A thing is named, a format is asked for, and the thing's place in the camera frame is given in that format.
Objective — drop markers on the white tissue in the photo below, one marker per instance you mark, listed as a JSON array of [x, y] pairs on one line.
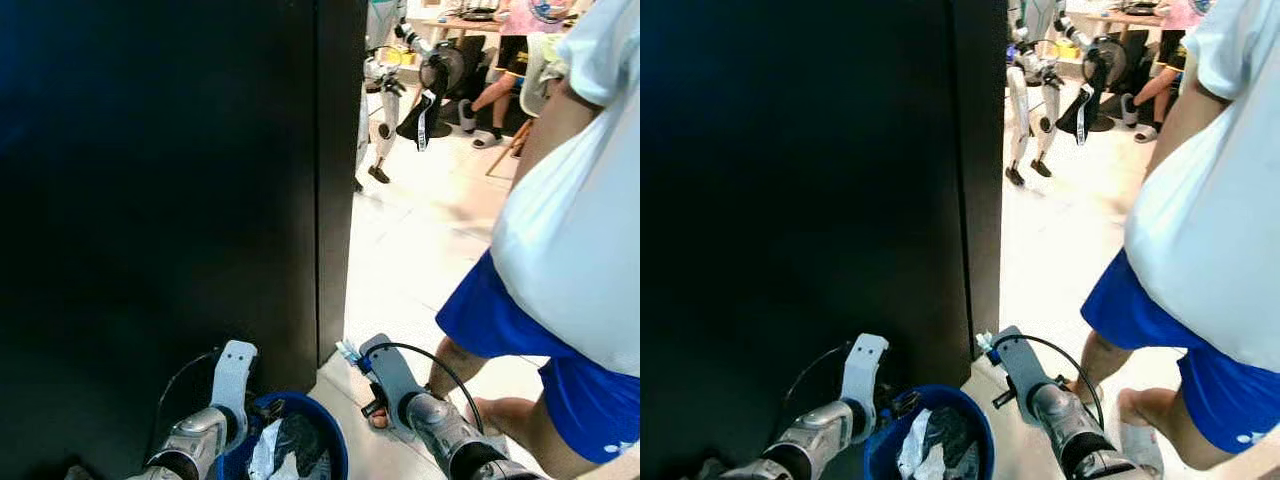
[[912, 450], [265, 455]]

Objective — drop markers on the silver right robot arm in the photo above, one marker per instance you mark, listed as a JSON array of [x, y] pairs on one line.
[[1070, 420], [445, 430]]

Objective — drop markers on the blue plastic bin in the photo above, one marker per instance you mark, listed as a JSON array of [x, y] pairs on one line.
[[985, 445], [338, 455]]

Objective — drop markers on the black bin liner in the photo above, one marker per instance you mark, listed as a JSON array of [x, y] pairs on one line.
[[955, 435], [310, 440]]

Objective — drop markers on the black door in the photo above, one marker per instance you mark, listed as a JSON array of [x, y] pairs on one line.
[[800, 200], [150, 200]]

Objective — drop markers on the person in white shirt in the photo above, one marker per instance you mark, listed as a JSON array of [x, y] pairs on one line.
[[570, 230], [1200, 220]]

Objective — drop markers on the white humanoid robot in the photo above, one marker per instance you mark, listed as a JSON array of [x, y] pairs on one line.
[[384, 130], [1018, 110]]

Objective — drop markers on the seated person in pink shirt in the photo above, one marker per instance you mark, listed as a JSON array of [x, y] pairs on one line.
[[525, 15], [1150, 95]]

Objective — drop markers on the black standing fan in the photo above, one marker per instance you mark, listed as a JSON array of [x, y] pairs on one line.
[[1105, 60], [440, 70]]

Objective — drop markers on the pale chair with wooden legs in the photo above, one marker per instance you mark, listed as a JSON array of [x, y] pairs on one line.
[[540, 70]]

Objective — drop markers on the wooden table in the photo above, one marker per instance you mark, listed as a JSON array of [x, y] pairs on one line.
[[1120, 18], [460, 24]]

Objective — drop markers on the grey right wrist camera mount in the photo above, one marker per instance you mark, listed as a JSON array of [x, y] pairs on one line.
[[390, 375], [1020, 365]]

